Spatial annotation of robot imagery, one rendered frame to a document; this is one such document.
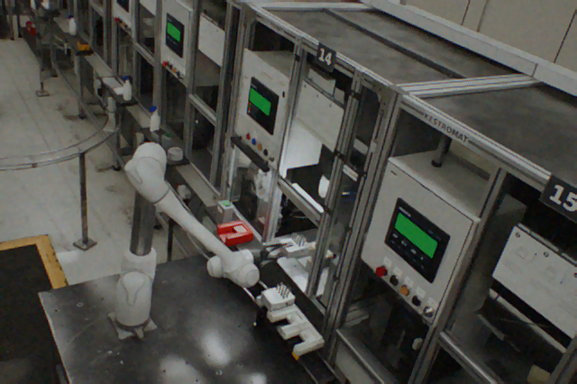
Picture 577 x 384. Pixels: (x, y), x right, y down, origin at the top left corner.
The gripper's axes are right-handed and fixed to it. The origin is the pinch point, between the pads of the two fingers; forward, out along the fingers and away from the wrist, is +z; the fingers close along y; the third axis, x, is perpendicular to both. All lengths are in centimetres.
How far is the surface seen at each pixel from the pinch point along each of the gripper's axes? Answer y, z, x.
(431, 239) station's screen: 62, -2, -78
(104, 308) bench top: -36, -80, 29
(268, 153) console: 38.4, 0.2, 28.2
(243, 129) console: 39, 0, 54
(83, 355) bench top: -36, -96, 5
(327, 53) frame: 99, 1, -1
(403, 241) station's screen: 53, -2, -68
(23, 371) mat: -102, -113, 66
